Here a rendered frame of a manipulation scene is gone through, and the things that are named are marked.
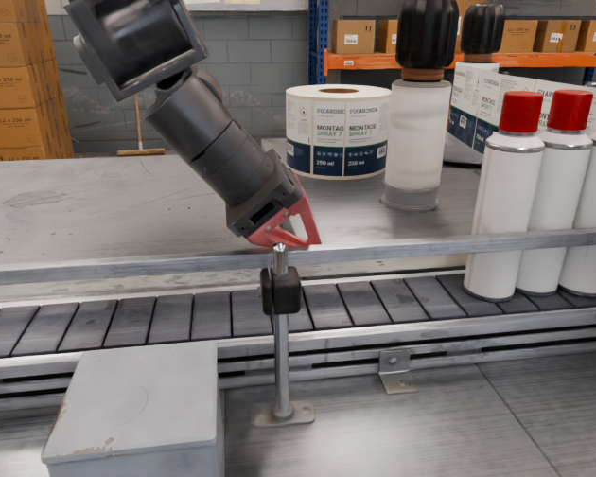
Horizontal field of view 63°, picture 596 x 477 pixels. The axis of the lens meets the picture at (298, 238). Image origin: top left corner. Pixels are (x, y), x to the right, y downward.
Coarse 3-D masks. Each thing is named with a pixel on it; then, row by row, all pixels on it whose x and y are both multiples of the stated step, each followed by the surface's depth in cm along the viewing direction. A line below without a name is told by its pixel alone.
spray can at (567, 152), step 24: (552, 96) 45; (576, 96) 43; (552, 120) 45; (576, 120) 44; (552, 144) 45; (576, 144) 44; (552, 168) 46; (576, 168) 45; (552, 192) 46; (576, 192) 46; (552, 216) 47; (528, 264) 50; (552, 264) 49; (528, 288) 51; (552, 288) 51
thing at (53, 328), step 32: (320, 288) 52; (352, 288) 52; (384, 288) 52; (416, 288) 52; (448, 288) 52; (0, 320) 47; (32, 320) 47; (64, 320) 47; (96, 320) 47; (128, 320) 47; (160, 320) 47; (192, 320) 48; (224, 320) 47; (256, 320) 47; (320, 320) 47; (352, 320) 47; (384, 320) 47; (416, 320) 47; (0, 352) 42; (32, 352) 42; (64, 352) 43
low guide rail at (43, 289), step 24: (312, 264) 51; (336, 264) 51; (360, 264) 52; (384, 264) 52; (408, 264) 53; (432, 264) 53; (456, 264) 54; (0, 288) 47; (24, 288) 47; (48, 288) 48; (72, 288) 48; (96, 288) 48; (120, 288) 49; (144, 288) 49
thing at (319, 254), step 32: (128, 256) 41; (160, 256) 41; (192, 256) 41; (224, 256) 41; (256, 256) 42; (288, 256) 42; (320, 256) 42; (352, 256) 43; (384, 256) 43; (416, 256) 44
